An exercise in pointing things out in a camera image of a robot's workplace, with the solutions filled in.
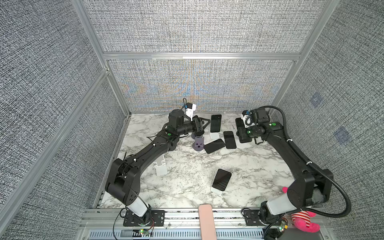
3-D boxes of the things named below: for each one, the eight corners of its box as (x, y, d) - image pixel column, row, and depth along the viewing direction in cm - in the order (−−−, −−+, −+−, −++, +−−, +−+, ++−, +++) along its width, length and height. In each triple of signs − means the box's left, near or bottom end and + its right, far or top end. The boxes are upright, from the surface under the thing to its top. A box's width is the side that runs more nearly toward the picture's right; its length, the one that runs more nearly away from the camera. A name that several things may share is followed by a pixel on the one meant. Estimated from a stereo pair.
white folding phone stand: (157, 176, 89) (154, 171, 83) (155, 163, 95) (152, 157, 88) (167, 173, 90) (166, 168, 84) (165, 160, 96) (163, 154, 89)
